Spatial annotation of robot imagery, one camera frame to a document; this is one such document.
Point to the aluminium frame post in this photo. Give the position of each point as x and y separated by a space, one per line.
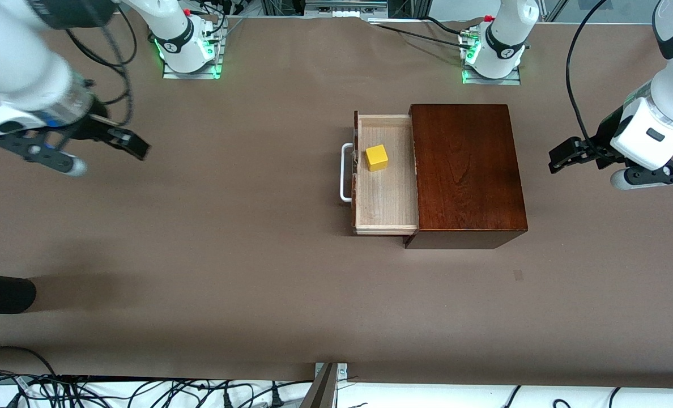
322 391

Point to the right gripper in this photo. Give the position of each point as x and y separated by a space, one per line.
96 127

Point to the yellow wooden block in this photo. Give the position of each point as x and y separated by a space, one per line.
377 158

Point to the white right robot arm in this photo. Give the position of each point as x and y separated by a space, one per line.
13 56

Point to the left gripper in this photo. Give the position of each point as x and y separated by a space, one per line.
604 138

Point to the silver connector panel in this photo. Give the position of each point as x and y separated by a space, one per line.
345 7

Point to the brown table cover sheet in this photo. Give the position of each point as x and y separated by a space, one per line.
257 283

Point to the dark brown wooden cabinet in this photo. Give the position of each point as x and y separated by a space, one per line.
467 181

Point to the black ribbed cylinder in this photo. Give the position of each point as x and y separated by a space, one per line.
2 293

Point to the black power plug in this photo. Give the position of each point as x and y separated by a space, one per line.
228 399
277 399

